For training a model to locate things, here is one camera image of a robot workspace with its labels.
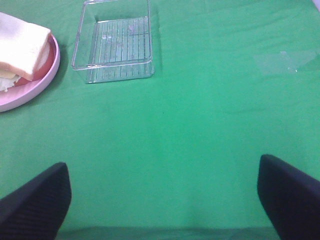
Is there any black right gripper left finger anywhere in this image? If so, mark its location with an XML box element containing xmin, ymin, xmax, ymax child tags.
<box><xmin>0</xmin><ymin>162</ymin><xmax>72</xmax><ymax>240</ymax></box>

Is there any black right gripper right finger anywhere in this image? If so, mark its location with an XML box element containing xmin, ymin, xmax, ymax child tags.
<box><xmin>257</xmin><ymin>154</ymin><xmax>320</xmax><ymax>240</ymax></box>

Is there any green lettuce leaf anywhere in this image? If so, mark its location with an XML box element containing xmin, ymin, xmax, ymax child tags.
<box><xmin>0</xmin><ymin>75</ymin><xmax>21</xmax><ymax>92</ymax></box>

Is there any yellow cheese slice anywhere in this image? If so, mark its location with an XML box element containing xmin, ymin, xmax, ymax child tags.
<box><xmin>0</xmin><ymin>69</ymin><xmax>16</xmax><ymax>79</ymax></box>

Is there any toast bread slice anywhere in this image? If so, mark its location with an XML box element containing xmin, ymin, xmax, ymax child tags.
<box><xmin>0</xmin><ymin>12</ymin><xmax>51</xmax><ymax>81</ymax></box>
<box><xmin>14</xmin><ymin>42</ymin><xmax>55</xmax><ymax>87</ymax></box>

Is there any pink round plate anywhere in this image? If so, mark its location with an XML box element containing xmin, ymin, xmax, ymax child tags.
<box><xmin>0</xmin><ymin>34</ymin><xmax>61</xmax><ymax>113</ymax></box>

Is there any green tablecloth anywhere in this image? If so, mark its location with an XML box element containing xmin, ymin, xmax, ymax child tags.
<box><xmin>0</xmin><ymin>0</ymin><xmax>320</xmax><ymax>231</ymax></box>

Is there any clear right plastic container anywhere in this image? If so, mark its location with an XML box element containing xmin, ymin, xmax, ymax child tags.
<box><xmin>71</xmin><ymin>0</ymin><xmax>154</xmax><ymax>84</ymax></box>

